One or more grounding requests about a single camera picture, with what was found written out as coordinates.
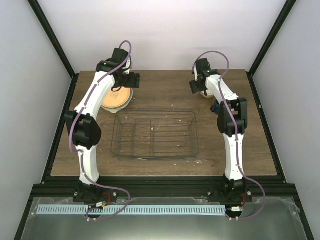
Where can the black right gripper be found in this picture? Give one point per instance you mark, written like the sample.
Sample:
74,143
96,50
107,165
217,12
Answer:
194,88

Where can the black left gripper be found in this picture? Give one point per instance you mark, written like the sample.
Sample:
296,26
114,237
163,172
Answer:
132,82

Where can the small cream ceramic bowl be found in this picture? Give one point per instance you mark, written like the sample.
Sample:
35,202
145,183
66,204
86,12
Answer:
207,94

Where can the dark blue ceramic mug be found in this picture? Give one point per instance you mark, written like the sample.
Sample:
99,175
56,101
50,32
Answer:
215,108

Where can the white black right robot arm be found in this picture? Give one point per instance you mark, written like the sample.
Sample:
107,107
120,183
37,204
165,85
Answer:
232,111

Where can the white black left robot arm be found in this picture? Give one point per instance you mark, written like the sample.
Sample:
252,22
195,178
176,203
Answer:
112,76

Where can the yellow ceramic plate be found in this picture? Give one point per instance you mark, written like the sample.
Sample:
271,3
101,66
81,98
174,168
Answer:
115,99

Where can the white bowl green red rim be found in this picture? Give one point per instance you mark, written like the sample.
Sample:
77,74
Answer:
115,110

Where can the light blue slotted strip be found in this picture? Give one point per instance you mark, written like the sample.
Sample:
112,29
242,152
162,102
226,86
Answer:
203,210

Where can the clear acrylic front panel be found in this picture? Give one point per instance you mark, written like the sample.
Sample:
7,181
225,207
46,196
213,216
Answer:
274,218

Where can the black wire dish rack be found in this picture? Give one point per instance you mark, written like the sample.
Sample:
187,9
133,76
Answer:
155,135

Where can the black right frame post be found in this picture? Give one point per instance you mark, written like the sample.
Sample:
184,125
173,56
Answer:
279,22

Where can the black frame post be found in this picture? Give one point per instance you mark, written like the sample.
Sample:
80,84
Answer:
44,22
279,22

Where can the black left frame post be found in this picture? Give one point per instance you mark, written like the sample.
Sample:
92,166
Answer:
44,22

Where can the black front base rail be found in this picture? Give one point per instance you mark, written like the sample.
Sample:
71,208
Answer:
209,187

